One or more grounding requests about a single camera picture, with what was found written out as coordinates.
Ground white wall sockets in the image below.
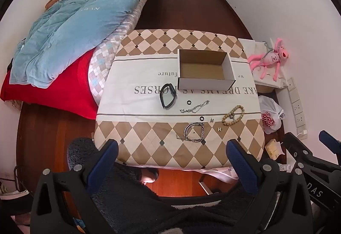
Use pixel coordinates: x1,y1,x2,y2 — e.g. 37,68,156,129
286,78,306,129

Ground light blue quilt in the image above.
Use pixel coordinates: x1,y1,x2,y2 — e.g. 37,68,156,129
9,0,166,88

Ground yellow packet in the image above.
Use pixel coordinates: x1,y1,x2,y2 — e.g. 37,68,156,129
265,139,285,160

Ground white cardboard box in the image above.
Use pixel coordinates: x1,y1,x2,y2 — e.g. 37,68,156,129
177,49,237,91

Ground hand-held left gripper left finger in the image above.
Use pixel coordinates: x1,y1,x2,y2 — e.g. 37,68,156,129
30,139,119,234

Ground wooden bead bracelet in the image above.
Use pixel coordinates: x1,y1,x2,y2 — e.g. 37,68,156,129
222,105,245,126

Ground pink plush toy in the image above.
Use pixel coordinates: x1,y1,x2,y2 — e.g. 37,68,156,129
247,38,289,81

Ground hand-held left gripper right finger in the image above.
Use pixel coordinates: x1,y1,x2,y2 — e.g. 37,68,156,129
226,139,314,234

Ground checkered bed sheet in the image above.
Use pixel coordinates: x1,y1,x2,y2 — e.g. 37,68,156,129
88,0,157,104

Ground red blanket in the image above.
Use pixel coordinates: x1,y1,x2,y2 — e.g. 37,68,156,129
0,48,100,120

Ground black band bracelet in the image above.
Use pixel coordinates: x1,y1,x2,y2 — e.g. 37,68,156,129
159,84,177,110

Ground black fleece clothing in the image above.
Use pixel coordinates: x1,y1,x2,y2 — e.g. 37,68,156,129
66,138,267,234

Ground thick silver chain bracelet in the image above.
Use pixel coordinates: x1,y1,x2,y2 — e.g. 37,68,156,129
176,122,207,145

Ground diamond pattern printed tablecloth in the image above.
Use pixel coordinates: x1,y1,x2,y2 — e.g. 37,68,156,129
93,29,265,170

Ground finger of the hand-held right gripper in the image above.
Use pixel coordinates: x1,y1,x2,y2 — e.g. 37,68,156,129
319,130,341,156
283,132,320,171

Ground white plastic bag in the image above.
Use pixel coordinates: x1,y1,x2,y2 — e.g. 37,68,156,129
258,95,285,135

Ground thin silver chain bracelet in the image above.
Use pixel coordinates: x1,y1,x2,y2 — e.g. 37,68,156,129
180,100,210,114

